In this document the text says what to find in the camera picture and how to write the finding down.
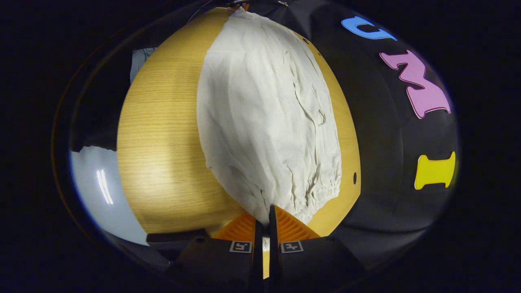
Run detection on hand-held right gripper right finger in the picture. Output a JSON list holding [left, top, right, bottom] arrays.
[[269, 205, 367, 293]]

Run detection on pale grey panel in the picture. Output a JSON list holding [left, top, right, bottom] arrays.
[[129, 47, 157, 84]]

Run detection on black backdrop cloth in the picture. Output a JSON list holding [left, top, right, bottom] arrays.
[[250, 0, 460, 271]]

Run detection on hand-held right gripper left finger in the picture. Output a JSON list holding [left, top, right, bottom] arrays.
[[163, 212, 264, 293]]

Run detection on black table edge bracket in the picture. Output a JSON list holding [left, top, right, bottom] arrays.
[[146, 230, 209, 247]]

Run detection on white jeans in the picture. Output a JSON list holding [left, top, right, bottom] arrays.
[[197, 7, 341, 252]]

